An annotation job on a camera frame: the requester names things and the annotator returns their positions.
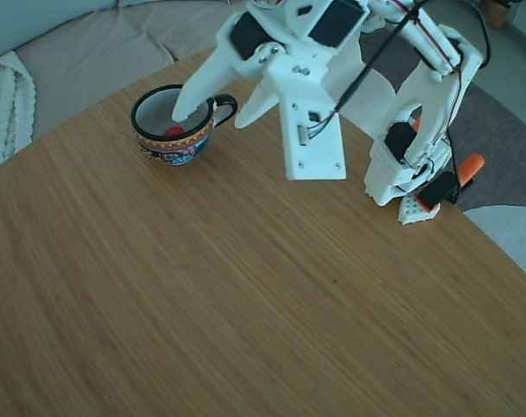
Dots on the red bottle cap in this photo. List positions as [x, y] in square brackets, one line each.
[174, 131]

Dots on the patterned ceramic cup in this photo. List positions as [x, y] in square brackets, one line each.
[175, 150]

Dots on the beige sofa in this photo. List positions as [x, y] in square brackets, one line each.
[93, 52]

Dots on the orange and black clamp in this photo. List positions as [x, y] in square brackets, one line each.
[473, 164]
[415, 123]

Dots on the white knitted blanket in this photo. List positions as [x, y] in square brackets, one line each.
[6, 108]

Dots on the wicker basket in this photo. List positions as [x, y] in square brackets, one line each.
[499, 15]

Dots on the grey rug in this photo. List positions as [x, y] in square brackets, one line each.
[506, 143]

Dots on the white round stool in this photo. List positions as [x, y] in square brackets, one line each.
[514, 234]

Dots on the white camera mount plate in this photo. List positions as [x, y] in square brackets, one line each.
[314, 147]

